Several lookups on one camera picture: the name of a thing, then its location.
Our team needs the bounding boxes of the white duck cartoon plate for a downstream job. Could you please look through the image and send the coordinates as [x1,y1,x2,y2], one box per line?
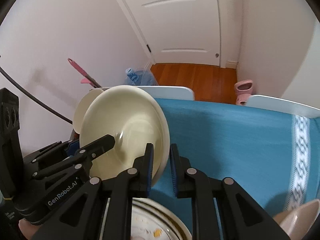
[103,197,193,240]

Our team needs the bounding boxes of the beige square plastic bowl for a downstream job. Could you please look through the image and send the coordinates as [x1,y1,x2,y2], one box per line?
[273,199,319,239]

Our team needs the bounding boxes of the cream bowl with duck print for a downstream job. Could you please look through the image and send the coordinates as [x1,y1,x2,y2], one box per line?
[80,85,170,185]

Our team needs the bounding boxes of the blue patterned tablecloth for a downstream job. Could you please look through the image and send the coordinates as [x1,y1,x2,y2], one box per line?
[150,99,319,230]

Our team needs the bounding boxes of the black curved rack pole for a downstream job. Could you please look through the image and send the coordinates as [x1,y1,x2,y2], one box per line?
[0,67,73,125]

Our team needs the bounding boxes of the blue water bottle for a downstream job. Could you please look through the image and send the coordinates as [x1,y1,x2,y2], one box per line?
[125,68,158,86]

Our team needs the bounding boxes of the pink slippers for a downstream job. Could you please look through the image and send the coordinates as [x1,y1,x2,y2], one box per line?
[234,80,253,106]

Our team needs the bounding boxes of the white panel door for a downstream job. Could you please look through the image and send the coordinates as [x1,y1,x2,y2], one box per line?
[116,0,220,66]

